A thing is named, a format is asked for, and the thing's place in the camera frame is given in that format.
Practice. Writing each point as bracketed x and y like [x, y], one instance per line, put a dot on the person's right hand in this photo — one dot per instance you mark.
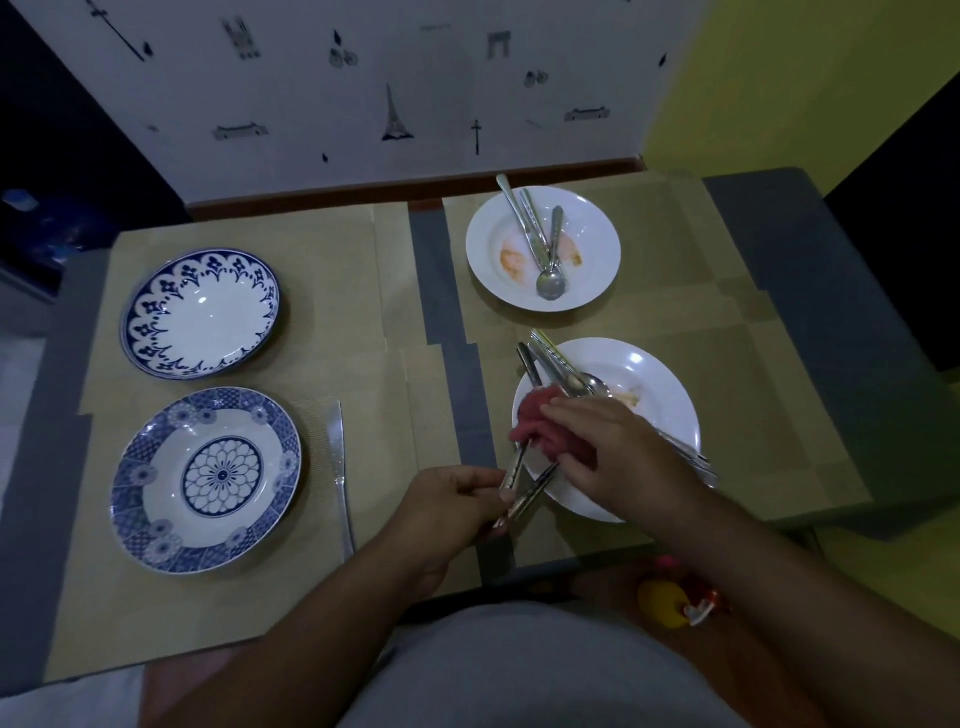
[630, 465]

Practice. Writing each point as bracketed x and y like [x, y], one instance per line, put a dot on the person's left hand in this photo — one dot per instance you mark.
[450, 517]

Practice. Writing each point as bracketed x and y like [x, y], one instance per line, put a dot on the white plate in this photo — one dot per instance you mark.
[652, 390]
[592, 255]

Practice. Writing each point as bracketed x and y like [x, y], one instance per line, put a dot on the red cleaning cloth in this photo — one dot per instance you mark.
[540, 420]

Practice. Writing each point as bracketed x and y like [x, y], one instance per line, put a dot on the pile of steel cutlery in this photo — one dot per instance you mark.
[562, 367]

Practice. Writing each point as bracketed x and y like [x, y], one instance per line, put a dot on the steel knife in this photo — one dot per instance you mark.
[337, 450]
[517, 217]

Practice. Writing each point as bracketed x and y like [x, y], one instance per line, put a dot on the blue geometric rim plate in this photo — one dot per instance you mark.
[223, 475]

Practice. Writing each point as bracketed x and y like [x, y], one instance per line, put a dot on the steel fork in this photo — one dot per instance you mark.
[534, 225]

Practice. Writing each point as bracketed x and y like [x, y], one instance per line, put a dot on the blue floral rim plate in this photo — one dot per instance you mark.
[202, 315]

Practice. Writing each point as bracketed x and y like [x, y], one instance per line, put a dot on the person's left forearm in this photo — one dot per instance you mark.
[300, 660]

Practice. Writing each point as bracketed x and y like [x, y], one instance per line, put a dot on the person's right forearm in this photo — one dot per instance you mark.
[825, 600]

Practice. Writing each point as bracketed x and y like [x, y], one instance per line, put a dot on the person's grey shirt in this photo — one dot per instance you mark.
[540, 675]

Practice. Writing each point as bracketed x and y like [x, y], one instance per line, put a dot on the beige woven placemat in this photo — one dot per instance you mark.
[675, 247]
[300, 600]
[337, 285]
[765, 420]

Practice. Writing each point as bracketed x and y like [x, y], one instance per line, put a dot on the brown wooden seat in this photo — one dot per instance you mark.
[180, 682]

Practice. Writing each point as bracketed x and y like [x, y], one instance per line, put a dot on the black furniture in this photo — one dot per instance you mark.
[900, 262]

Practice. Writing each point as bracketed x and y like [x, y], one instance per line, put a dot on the brown wooden baseboard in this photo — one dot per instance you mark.
[337, 196]

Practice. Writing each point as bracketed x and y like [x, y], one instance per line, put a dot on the blue water jug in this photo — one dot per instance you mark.
[75, 236]

